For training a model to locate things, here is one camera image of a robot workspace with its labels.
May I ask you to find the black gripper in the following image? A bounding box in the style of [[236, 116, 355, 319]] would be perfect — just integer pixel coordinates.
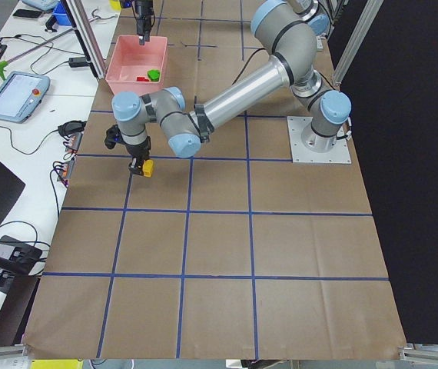
[[134, 0, 154, 35], [122, 136, 151, 175]]

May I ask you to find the yellow toy block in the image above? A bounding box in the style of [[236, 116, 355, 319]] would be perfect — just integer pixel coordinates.
[[141, 159, 154, 178]]

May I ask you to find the green toy block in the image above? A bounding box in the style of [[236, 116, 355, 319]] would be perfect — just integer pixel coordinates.
[[147, 69, 161, 82]]

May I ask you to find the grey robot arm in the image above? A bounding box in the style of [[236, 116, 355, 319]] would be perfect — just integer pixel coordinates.
[[104, 1, 352, 177]]

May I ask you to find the pink plastic box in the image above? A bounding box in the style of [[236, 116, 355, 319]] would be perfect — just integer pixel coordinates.
[[105, 35, 168, 95]]

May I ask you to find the blue storage bin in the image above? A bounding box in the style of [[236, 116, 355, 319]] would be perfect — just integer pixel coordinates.
[[52, 1, 71, 27]]

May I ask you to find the black power adapter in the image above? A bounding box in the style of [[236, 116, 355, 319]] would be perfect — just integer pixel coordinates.
[[68, 57, 89, 68]]

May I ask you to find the teach pendant tablet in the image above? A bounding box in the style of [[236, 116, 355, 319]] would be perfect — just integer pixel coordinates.
[[0, 71, 51, 123]]

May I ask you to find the reacher grabber tool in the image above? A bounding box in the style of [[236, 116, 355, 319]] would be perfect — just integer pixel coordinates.
[[0, 28, 75, 80]]

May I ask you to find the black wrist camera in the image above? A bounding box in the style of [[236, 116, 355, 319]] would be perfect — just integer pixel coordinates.
[[104, 125, 123, 150]]

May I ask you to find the aluminium frame post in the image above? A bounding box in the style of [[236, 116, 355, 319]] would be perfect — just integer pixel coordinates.
[[61, 0, 106, 79]]

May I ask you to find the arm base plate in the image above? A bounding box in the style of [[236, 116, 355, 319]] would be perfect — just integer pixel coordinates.
[[287, 116, 352, 165]]

